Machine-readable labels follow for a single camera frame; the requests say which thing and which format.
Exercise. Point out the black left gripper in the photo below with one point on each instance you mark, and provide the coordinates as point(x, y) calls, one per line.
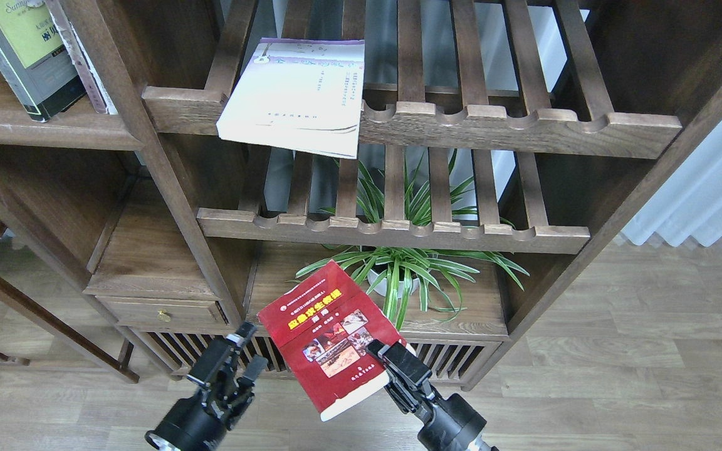
point(201, 421)

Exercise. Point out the dark wooden bookshelf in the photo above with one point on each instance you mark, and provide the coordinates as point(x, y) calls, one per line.
point(546, 124)

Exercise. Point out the brass drawer knob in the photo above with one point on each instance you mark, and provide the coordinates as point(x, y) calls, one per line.
point(164, 316)

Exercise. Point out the black green cover book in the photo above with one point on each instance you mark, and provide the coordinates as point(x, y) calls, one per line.
point(34, 60)

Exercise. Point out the thin upright book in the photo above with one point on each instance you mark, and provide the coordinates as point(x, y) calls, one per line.
point(97, 93)

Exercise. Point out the green spider plant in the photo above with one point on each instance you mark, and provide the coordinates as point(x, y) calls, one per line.
point(407, 269)

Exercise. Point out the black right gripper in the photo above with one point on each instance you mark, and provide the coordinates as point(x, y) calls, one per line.
point(448, 424)

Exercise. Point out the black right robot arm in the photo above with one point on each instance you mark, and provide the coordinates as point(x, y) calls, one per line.
point(448, 424)

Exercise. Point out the white purple paperback book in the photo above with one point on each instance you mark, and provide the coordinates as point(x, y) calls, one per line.
point(300, 94)

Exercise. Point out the red paperback book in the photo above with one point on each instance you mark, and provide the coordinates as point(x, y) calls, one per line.
point(322, 327)

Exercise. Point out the slatted cabinet door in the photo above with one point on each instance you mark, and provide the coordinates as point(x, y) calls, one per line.
point(180, 351)
point(454, 361)

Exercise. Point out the left slatted cabinet door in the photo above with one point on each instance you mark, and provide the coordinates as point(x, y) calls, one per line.
point(180, 351)

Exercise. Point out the white curtain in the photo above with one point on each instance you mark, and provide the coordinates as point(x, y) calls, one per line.
point(689, 204)

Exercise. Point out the right slatted cabinet door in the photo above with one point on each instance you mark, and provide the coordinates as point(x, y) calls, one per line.
point(454, 361)

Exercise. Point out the dark wooden side furniture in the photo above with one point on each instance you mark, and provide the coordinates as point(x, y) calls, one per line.
point(37, 314)

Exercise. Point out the small wooden drawer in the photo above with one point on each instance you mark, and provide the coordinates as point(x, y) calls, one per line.
point(143, 311)

